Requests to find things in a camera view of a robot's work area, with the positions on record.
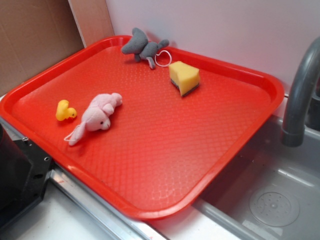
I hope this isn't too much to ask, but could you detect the yellow sponge with dark base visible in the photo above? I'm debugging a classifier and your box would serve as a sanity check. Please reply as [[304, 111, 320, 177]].
[[168, 61, 201, 97]]

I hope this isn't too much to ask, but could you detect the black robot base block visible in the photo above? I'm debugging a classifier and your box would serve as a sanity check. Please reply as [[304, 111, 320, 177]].
[[0, 126, 52, 230]]

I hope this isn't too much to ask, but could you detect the red plastic tray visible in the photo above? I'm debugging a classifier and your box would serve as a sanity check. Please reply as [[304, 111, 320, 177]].
[[0, 36, 284, 220]]

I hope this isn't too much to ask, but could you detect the pink plush toy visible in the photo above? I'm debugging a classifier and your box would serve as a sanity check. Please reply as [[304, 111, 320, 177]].
[[63, 92, 123, 146]]

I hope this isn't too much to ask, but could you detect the grey plush elephant toy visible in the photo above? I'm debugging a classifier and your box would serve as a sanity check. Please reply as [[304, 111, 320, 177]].
[[121, 27, 170, 70]]

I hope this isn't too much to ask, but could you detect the yellow rubber duck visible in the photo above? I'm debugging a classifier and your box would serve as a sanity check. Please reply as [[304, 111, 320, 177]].
[[55, 99, 77, 121]]

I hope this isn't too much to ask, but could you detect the grey plastic sink basin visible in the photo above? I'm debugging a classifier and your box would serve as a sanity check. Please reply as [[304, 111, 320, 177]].
[[194, 115, 320, 240]]

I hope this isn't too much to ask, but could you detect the grey toy faucet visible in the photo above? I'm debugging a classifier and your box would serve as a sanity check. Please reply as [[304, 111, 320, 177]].
[[280, 38, 320, 147]]

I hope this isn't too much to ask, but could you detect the brown cardboard panel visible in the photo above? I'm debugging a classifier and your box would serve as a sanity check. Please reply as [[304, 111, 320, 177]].
[[0, 0, 114, 96]]

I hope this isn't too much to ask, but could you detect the silver metal rail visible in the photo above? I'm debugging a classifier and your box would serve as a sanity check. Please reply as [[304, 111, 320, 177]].
[[0, 117, 161, 240]]

